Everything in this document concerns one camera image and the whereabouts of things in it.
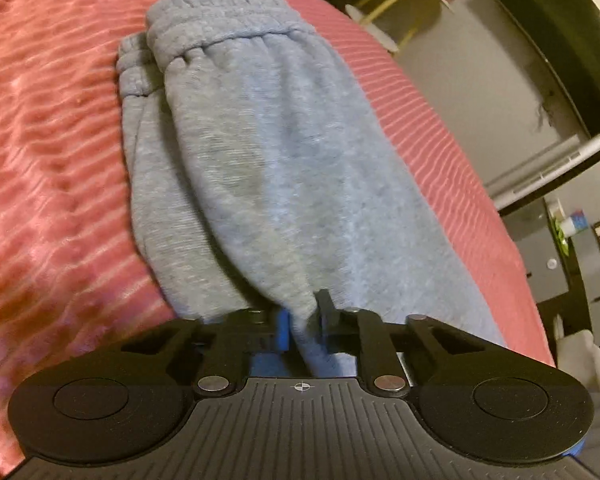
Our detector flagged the grey sweatpants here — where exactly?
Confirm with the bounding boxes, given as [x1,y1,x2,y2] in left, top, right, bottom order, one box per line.
[117,0,503,377]

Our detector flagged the grey drawer cabinet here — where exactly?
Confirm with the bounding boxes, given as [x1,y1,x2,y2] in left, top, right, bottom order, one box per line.
[504,198,570,304]

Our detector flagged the pink ribbed bed blanket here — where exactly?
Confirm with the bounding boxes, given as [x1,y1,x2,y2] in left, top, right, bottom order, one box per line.
[0,0,552,478]

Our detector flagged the white tower fan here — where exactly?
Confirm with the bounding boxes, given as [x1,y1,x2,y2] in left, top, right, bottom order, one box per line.
[484,134,600,216]

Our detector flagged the white tiered side table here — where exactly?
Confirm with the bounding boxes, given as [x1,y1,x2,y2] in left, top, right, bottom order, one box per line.
[346,0,452,56]

